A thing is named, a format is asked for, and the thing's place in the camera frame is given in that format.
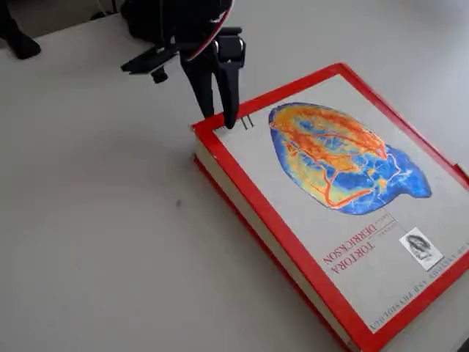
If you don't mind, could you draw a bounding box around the black stand leg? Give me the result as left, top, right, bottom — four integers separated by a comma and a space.
0, 0, 42, 61

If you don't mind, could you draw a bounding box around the cardboard box with labels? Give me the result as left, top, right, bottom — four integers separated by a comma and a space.
190, 62, 469, 352

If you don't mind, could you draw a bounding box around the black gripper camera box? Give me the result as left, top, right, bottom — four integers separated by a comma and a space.
120, 44, 181, 84

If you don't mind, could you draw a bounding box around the red white servo wire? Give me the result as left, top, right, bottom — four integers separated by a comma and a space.
185, 0, 235, 62

